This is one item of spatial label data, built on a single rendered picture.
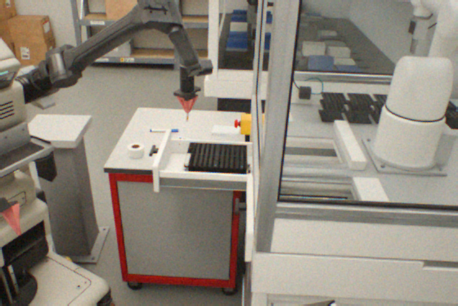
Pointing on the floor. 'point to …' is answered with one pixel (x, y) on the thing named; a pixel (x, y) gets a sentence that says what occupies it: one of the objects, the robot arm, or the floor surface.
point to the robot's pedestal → (70, 189)
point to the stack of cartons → (25, 33)
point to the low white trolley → (172, 209)
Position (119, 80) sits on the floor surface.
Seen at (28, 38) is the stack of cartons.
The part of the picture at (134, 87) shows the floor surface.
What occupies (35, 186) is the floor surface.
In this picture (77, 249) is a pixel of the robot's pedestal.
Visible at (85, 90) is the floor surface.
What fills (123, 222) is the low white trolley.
